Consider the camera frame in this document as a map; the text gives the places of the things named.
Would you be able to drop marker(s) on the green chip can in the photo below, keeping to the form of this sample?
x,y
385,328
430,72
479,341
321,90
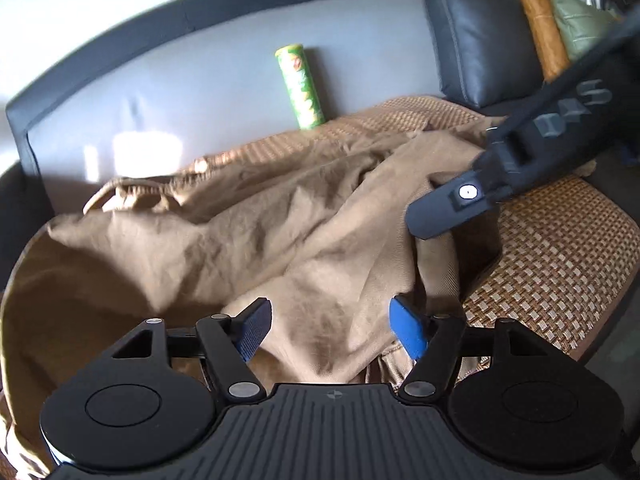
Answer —
x,y
300,87

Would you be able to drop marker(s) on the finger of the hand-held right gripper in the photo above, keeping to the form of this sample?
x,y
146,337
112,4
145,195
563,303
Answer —
x,y
445,210

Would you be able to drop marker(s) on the tan jacket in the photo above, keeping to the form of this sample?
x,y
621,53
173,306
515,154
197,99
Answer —
x,y
250,240

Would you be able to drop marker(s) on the dark leather cushion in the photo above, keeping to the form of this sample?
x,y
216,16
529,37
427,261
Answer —
x,y
480,35

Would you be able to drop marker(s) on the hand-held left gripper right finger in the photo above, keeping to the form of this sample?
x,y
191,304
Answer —
x,y
407,330

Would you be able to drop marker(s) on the grey sofa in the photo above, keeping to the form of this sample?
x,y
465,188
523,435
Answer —
x,y
200,60

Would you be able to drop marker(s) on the green cushion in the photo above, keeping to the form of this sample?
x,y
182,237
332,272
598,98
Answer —
x,y
580,17

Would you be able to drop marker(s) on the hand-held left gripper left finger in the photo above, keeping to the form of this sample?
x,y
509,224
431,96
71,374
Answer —
x,y
256,327

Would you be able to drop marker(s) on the orange cushion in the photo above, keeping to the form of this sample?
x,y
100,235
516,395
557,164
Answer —
x,y
542,25

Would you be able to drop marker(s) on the woven brown mat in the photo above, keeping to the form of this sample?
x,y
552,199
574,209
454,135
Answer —
x,y
550,260

